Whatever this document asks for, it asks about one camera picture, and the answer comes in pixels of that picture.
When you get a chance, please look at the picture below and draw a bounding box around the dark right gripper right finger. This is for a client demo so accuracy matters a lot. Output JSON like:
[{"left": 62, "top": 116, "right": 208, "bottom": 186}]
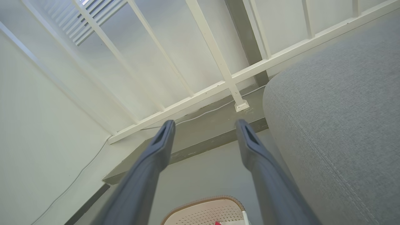
[{"left": 235, "top": 119, "right": 322, "bottom": 225}]

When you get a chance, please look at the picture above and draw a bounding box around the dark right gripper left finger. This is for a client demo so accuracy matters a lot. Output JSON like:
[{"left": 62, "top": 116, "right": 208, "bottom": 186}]
[{"left": 91, "top": 120, "right": 176, "bottom": 225}]

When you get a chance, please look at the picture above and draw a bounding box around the grey fabric surface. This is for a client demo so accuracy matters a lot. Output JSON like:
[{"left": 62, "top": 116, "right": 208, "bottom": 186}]
[{"left": 262, "top": 12, "right": 400, "bottom": 225}]

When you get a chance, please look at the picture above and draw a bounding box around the cream perforated laundry basket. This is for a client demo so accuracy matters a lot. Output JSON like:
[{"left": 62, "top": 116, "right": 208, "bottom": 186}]
[{"left": 160, "top": 196, "right": 250, "bottom": 225}]

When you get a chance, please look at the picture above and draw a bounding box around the white metal railing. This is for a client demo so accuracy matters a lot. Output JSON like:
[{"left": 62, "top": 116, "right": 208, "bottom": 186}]
[{"left": 0, "top": 0, "right": 400, "bottom": 145}]

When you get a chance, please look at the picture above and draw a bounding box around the white louvred vent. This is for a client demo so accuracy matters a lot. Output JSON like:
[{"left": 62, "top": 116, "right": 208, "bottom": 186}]
[{"left": 44, "top": 0, "right": 127, "bottom": 46}]

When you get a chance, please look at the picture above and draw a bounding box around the thin white cable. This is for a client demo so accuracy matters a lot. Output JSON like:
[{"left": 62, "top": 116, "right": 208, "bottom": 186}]
[{"left": 31, "top": 84, "right": 267, "bottom": 225}]

